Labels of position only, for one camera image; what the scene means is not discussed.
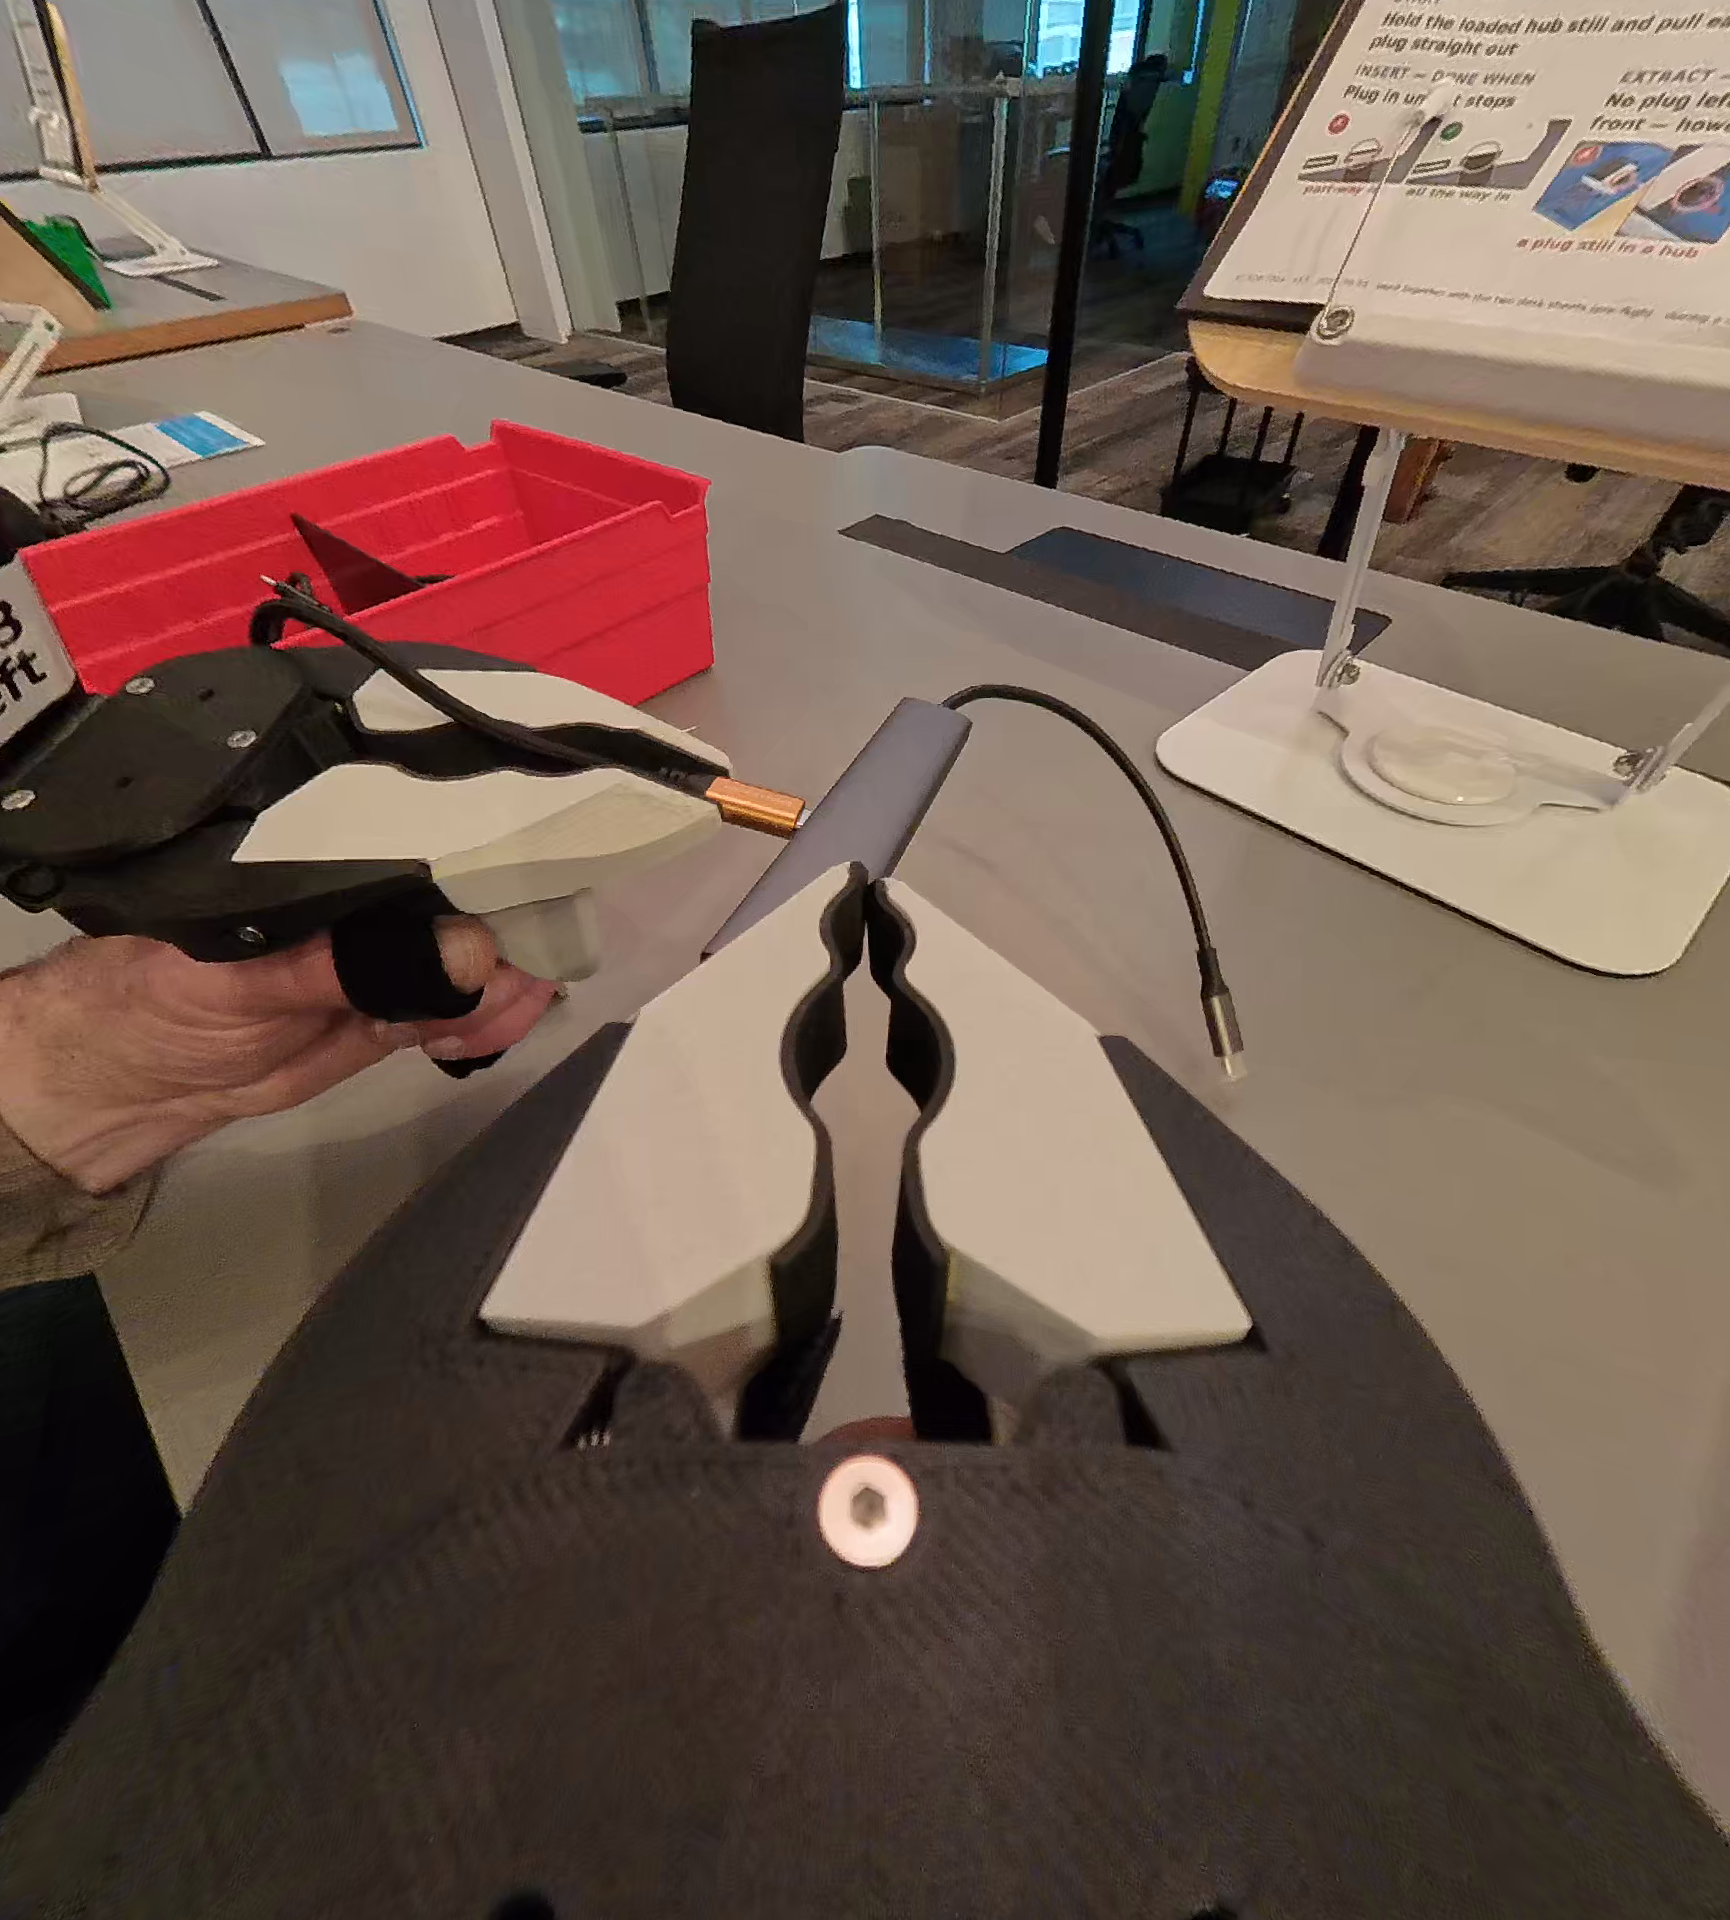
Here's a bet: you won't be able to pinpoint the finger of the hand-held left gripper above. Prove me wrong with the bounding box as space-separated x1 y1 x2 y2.
337 668 734 786
228 765 728 914

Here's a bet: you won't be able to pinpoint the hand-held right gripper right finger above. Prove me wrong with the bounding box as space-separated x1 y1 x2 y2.
866 878 1256 1445

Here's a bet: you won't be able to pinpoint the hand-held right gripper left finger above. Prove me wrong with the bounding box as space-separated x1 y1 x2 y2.
477 860 867 1445

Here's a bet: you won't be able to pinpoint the smooth black cable orange plugs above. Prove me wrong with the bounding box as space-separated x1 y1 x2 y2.
247 570 811 835

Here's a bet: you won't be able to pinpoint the grey usb hub with cable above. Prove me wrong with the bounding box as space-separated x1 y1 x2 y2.
701 683 1249 1083

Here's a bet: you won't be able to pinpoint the person's left hand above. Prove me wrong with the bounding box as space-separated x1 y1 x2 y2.
0 913 570 1198

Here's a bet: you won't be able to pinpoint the red plastic bin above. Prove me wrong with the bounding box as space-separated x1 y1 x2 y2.
18 419 719 708

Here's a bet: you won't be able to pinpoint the blue and white leaflet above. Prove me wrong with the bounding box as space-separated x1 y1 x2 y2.
113 407 269 470

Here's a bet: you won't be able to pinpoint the wooden desk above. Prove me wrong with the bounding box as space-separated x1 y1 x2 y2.
0 249 355 378

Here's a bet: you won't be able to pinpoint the white stand with acrylic arms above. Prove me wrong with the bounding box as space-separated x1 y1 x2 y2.
1155 426 1730 978

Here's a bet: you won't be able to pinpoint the green plastic part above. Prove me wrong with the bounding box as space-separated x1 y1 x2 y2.
22 213 116 314

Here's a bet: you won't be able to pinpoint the black upright panel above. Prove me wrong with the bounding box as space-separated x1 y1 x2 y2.
666 0 850 446

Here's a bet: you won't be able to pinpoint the black pole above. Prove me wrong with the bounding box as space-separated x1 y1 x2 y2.
1036 0 1117 488

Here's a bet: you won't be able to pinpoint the black office chair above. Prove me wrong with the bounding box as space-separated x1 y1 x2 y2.
1092 50 1172 259

